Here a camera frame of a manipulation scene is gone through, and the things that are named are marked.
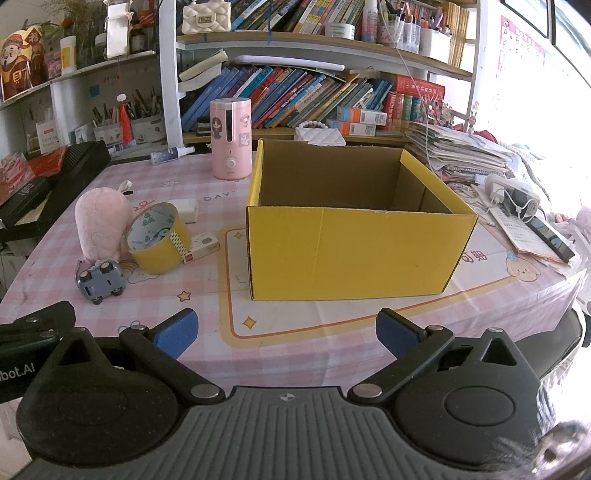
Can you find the white shelf unit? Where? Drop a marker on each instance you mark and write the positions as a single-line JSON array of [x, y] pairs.
[[168, 92]]

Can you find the fortune god cardboard figure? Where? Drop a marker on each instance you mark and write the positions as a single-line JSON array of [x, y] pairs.
[[18, 64]]

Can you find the black seat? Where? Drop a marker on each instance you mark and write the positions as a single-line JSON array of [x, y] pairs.
[[563, 337]]

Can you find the printed paper leaflet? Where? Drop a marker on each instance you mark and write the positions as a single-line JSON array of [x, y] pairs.
[[517, 230]]

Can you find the dark glossy flat device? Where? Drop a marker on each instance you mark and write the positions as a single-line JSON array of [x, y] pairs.
[[551, 237]]

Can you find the white red printed card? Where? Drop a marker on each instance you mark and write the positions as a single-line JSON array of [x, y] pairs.
[[48, 138]]

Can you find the clear spray bottle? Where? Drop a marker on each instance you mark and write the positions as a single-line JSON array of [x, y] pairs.
[[164, 157]]

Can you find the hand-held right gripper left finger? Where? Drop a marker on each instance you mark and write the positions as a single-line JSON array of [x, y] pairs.
[[178, 330]]

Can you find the small blue white card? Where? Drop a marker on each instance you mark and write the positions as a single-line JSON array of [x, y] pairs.
[[84, 134]]

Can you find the white quilted handbag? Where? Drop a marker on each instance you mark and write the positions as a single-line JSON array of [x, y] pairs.
[[205, 21]]

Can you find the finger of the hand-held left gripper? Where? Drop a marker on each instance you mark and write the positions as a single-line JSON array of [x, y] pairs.
[[46, 318]]

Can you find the white quilted tissue box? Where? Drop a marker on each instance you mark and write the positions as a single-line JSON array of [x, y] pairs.
[[318, 137]]

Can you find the pink checked tablecloth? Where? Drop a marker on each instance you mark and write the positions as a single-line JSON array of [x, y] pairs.
[[323, 332]]

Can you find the grey toy car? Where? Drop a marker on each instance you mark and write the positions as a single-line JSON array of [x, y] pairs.
[[104, 279]]

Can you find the black flat printed box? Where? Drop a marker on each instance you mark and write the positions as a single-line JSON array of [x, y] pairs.
[[23, 196]]

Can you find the red book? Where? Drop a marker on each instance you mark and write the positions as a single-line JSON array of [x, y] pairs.
[[48, 161]]

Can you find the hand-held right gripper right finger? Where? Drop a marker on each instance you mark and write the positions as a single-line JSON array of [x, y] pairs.
[[393, 330]]

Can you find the white square pen cup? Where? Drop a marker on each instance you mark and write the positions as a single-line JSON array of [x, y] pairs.
[[434, 44]]

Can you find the pink plush toy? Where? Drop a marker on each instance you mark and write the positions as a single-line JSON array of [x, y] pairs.
[[99, 221]]

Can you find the red cone figure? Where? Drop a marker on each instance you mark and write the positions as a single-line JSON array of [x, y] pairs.
[[123, 120]]

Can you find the white pen holder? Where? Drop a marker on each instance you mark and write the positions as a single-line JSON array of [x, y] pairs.
[[108, 134], [147, 131]]

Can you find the row of slanted thin books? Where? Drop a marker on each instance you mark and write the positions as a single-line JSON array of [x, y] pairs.
[[314, 14]]

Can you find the white power strip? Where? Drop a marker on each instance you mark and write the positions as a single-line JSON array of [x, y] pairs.
[[503, 184]]

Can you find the yellow tape roll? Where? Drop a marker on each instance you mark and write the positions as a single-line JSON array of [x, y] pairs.
[[157, 258]]

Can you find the white jar yellow label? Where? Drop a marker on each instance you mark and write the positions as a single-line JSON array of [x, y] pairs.
[[68, 57]]

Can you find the row of colourful books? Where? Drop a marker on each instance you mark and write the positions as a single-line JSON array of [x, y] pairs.
[[286, 97]]

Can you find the white paper bag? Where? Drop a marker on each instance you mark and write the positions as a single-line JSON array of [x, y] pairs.
[[119, 34]]

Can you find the blue orange small box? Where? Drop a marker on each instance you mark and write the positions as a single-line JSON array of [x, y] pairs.
[[351, 129], [362, 115]]

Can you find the small red white box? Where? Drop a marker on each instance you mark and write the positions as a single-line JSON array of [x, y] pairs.
[[201, 247]]

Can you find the red patterned packet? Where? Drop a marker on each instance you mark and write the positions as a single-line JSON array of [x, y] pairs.
[[14, 173]]

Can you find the row of tan books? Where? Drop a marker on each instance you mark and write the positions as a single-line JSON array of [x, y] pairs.
[[461, 34]]

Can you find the wall poster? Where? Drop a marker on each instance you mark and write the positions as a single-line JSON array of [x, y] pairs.
[[521, 46]]

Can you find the black case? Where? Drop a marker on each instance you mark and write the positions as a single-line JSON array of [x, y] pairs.
[[78, 161]]

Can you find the pink humidifier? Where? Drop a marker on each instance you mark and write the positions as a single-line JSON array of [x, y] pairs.
[[231, 152]]

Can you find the stack of papers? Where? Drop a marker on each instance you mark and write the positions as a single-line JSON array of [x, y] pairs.
[[452, 147]]

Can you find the yellow cardboard box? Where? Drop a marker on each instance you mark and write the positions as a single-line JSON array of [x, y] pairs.
[[351, 249]]

